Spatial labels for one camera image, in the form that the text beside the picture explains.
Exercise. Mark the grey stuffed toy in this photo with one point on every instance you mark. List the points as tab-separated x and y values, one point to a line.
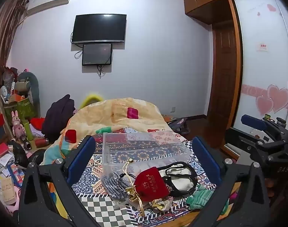
30	85

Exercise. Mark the brown wooden door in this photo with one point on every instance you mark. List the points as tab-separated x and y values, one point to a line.
223	75

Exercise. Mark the frosted sliding door with hearts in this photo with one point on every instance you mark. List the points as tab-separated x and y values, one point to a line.
259	63

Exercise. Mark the red tumbler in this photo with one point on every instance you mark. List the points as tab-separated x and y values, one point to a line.
41	142

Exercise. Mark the yellow patterned quilt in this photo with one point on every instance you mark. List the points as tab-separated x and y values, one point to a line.
103	115

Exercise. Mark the small floral cloth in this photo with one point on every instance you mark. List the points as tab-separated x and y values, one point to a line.
161	204

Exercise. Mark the small white fan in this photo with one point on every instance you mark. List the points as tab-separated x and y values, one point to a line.
4	91

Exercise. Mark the grey striped knit cloth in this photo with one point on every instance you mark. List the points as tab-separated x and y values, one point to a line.
116	186

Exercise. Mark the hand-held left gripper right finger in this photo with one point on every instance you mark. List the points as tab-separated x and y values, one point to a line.
206	162

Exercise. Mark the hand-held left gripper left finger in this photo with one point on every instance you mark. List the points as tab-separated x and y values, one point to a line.
81	162

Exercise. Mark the green cardboard box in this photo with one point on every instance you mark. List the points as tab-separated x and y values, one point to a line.
23	110

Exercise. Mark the gold ribbon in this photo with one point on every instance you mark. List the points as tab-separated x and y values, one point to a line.
132	192

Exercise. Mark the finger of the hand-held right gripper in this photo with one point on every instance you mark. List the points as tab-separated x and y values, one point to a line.
243	139
252	122

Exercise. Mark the wooden wardrobe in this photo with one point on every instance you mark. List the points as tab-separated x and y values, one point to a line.
205	4

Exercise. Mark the dark jacket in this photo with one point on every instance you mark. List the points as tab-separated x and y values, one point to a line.
57	118

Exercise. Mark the white cloth with black trim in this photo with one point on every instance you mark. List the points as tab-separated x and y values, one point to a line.
181	185

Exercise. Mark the green bottle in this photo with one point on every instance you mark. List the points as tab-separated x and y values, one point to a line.
29	131

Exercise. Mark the large black wall television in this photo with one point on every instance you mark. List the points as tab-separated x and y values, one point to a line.
99	28

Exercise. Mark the green knit cloth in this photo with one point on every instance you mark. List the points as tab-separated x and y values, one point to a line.
200	197

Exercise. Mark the white air conditioner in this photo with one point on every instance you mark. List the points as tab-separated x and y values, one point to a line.
48	3

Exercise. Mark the red cloth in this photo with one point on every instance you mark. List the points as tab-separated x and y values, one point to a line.
37	123

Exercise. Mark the purple bag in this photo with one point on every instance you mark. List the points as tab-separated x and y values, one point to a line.
180	124

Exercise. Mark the black plastic bag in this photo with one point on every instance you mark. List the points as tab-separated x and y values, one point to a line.
18	153

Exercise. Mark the brown striped curtain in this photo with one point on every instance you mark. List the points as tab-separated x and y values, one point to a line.
3	40

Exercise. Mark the clear plastic storage box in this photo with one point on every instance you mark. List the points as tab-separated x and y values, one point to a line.
144	146

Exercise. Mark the small black wall monitor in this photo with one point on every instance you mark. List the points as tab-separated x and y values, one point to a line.
97	54

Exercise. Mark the pink rabbit toy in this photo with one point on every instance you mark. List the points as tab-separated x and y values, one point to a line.
17	125

